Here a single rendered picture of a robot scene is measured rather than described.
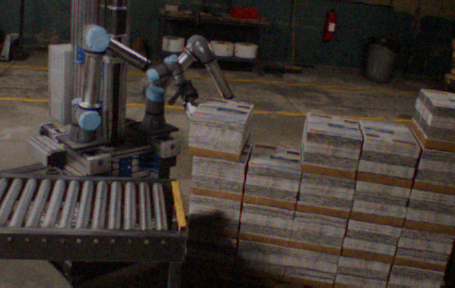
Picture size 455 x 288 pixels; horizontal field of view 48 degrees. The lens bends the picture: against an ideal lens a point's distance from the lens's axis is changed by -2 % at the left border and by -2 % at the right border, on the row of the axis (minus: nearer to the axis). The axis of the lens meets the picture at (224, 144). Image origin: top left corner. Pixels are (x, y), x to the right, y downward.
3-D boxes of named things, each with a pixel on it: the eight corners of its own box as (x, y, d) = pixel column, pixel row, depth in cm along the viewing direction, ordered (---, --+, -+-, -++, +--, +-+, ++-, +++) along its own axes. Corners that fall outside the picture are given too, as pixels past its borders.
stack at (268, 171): (194, 251, 343) (206, 133, 314) (371, 281, 330) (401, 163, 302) (181, 285, 306) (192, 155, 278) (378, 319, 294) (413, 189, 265)
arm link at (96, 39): (95, 124, 282) (105, 24, 265) (102, 133, 270) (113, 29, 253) (73, 124, 277) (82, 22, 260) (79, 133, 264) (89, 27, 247)
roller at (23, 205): (38, 187, 241) (38, 177, 240) (19, 239, 198) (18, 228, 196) (27, 186, 240) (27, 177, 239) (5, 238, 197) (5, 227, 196)
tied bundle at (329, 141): (299, 148, 308) (305, 110, 300) (349, 155, 305) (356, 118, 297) (299, 172, 272) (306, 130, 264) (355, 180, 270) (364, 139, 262)
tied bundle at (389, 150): (350, 155, 305) (357, 118, 297) (399, 163, 301) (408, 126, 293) (354, 180, 269) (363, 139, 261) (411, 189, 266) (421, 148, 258)
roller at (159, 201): (162, 191, 252) (163, 181, 251) (168, 242, 209) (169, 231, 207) (152, 190, 251) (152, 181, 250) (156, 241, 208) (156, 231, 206)
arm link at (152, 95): (146, 113, 311) (147, 91, 306) (143, 106, 323) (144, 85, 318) (166, 113, 314) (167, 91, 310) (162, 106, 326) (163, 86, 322)
